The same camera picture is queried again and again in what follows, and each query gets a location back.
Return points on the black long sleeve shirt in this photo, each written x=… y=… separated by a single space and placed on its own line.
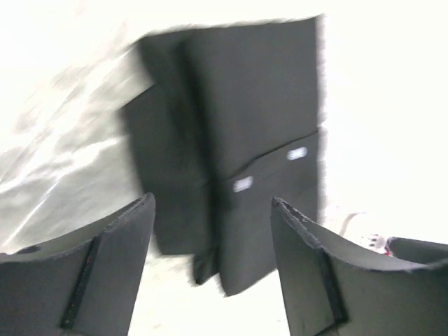
x=230 y=121

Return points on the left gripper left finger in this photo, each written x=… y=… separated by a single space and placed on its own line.
x=82 y=283

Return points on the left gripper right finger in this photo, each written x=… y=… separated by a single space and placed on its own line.
x=332 y=286

